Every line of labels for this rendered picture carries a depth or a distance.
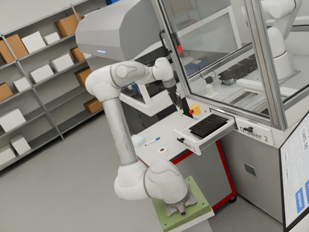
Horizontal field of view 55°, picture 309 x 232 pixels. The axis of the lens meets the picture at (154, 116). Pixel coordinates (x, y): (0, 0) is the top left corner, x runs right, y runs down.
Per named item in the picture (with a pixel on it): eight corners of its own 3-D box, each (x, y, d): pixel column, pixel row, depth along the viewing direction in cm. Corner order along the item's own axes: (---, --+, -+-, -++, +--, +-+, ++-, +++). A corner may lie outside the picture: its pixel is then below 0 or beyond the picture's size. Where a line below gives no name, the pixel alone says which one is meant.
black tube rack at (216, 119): (205, 143, 200) (202, 135, 197) (191, 135, 215) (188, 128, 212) (230, 127, 206) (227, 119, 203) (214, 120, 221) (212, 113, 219)
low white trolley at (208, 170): (186, 242, 240) (152, 170, 209) (153, 204, 294) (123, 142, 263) (240, 201, 256) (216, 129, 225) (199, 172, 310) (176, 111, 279)
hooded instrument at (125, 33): (178, 182, 310) (106, 14, 239) (119, 132, 472) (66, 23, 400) (262, 124, 344) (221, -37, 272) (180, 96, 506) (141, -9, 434)
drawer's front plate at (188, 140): (199, 156, 193) (194, 142, 188) (177, 142, 218) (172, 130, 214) (201, 154, 193) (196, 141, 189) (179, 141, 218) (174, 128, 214)
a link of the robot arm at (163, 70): (176, 73, 214) (159, 78, 220) (168, 53, 208) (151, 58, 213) (173, 79, 205) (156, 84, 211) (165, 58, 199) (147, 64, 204)
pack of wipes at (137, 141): (146, 141, 249) (144, 136, 247) (137, 147, 245) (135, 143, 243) (136, 138, 261) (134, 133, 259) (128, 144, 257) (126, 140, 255)
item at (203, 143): (199, 152, 194) (197, 144, 192) (179, 140, 216) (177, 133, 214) (245, 121, 205) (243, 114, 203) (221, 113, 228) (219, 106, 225)
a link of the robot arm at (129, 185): (149, 203, 157) (115, 208, 166) (160, 191, 172) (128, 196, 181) (107, 62, 153) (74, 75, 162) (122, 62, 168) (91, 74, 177)
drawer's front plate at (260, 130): (272, 146, 174) (268, 130, 170) (238, 132, 200) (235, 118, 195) (274, 144, 175) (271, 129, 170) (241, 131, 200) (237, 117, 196)
